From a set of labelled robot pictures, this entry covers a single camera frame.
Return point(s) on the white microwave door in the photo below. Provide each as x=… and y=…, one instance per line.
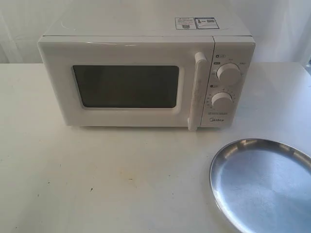
x=131, y=81

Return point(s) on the white microwave oven body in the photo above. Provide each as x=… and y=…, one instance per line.
x=233, y=41

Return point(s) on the lower white timer knob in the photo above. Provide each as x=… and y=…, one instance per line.
x=222, y=102

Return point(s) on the upper white control knob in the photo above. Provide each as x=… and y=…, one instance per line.
x=229, y=73

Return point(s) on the round stainless steel tray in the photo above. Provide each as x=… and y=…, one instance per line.
x=262, y=186

